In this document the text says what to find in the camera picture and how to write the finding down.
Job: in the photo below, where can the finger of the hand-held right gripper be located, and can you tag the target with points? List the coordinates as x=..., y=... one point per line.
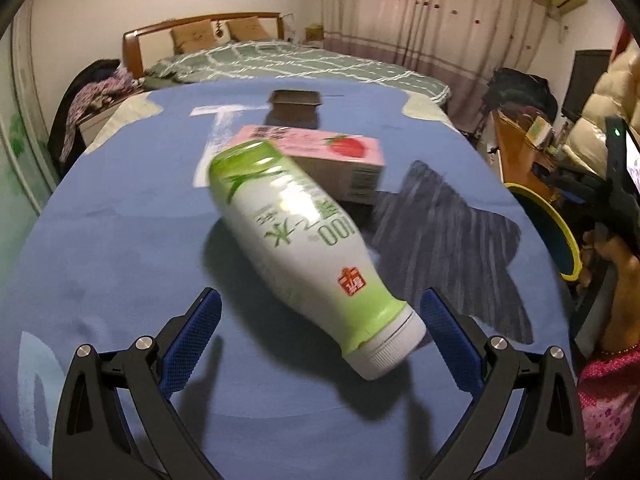
x=575, y=186

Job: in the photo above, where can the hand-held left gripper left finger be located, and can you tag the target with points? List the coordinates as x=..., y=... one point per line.
x=192, y=340

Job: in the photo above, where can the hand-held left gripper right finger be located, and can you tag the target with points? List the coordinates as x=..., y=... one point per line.
x=450, y=335

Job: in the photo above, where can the yellow round bin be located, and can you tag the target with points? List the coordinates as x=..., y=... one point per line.
x=560, y=250

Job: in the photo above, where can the green and white bottle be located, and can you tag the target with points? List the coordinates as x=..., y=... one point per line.
x=300, y=240

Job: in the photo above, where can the person's right forearm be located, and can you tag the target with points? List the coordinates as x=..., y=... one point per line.
x=615, y=400

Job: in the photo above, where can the person's right hand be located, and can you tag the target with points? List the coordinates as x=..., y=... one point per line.
x=617, y=265

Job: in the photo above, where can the pale green box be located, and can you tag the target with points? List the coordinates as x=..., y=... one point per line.
x=538, y=130

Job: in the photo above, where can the wooden desk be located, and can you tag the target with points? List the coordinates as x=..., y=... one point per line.
x=515, y=150

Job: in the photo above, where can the cream puffer jacket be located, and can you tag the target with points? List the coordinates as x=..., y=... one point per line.
x=605, y=105

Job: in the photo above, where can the pile of dark clothes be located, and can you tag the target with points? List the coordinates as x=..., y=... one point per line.
x=520, y=95

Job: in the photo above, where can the black television screen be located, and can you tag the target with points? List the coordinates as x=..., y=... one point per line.
x=585, y=80

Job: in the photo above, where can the blue tablecloth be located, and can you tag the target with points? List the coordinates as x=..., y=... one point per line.
x=125, y=240

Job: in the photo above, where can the pink drink carton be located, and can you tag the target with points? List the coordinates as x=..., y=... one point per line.
x=345, y=152

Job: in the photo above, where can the striped pale curtain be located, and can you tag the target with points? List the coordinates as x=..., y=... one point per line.
x=425, y=20

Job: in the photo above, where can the white bedside cabinet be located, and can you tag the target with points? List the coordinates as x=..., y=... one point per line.
x=105, y=122

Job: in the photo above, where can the dark brown plastic tray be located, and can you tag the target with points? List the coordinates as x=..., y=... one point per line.
x=295, y=105

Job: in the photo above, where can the pile of clothes on chair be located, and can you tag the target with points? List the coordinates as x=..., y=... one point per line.
x=65, y=110

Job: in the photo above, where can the floral cloth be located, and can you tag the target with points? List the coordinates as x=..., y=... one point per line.
x=95, y=95

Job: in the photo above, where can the white wardrobe door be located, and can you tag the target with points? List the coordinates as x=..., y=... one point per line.
x=22, y=125

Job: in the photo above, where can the wooden headboard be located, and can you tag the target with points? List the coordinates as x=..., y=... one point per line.
x=131, y=55

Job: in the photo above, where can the green plaid bedspread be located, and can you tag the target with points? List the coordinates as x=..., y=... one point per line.
x=300, y=60

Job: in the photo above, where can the small yellow box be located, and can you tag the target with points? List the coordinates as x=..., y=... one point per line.
x=314, y=33

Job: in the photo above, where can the tan pillow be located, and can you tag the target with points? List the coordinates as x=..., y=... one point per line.
x=247, y=28
x=192, y=35

